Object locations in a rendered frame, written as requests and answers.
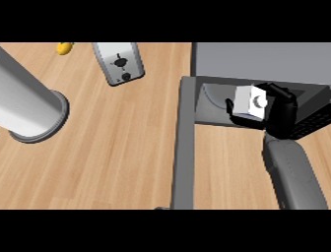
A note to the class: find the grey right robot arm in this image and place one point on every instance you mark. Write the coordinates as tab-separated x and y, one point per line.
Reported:
295	174

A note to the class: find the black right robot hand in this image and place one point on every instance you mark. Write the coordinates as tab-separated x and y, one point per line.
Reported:
285	118

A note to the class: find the white milk carton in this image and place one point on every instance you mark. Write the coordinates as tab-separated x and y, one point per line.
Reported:
251	101

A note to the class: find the yellow fruit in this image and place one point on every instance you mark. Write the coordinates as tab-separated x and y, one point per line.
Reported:
66	48

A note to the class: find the white cylindrical appliance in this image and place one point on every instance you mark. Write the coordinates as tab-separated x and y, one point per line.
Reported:
14	95

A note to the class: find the grey microwave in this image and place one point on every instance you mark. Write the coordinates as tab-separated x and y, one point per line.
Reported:
270	65

